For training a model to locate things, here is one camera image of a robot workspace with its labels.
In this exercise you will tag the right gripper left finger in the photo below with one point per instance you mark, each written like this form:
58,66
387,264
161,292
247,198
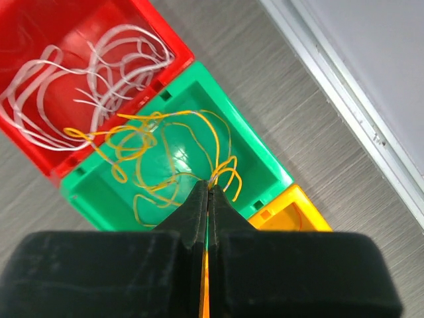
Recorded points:
157,273

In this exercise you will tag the yellow storage bin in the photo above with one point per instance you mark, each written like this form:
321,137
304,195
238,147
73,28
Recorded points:
292,210

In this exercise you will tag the near green storage bin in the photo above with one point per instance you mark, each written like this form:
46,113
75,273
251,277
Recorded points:
190,132

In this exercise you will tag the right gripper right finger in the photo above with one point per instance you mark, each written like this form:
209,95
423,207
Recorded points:
256,273

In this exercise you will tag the aluminium rail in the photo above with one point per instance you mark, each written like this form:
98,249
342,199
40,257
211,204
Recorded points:
319,56

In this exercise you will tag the red storage bin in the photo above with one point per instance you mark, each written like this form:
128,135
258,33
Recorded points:
70,68

